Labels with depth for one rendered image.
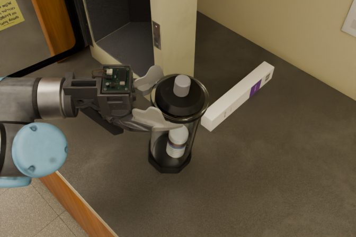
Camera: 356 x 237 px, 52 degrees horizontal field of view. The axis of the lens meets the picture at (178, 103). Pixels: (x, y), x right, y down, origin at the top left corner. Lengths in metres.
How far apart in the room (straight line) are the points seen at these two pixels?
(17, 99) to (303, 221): 0.63
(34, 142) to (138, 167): 0.41
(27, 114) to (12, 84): 0.06
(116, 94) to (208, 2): 0.75
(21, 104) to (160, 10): 0.31
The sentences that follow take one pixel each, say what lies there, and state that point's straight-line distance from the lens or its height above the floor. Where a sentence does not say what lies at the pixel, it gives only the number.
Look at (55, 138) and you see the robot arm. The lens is 0.54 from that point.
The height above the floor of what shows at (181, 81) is 1.25.
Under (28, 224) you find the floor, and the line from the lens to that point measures 1.97.
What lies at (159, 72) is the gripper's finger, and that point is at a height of 1.22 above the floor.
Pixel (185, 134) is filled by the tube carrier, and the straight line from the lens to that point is 0.70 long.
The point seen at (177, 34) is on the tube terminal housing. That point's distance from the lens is 0.82.
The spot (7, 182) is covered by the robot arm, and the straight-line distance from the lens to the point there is 0.67.
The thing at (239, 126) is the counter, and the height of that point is 0.94.
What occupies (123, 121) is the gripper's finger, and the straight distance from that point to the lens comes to 0.65.
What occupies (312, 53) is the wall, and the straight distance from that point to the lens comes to 1.14.
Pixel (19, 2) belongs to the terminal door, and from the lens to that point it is 0.96.
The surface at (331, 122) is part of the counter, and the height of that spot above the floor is 0.94.
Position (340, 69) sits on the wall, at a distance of 1.12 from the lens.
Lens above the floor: 1.71
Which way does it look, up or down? 50 degrees down
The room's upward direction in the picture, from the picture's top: straight up
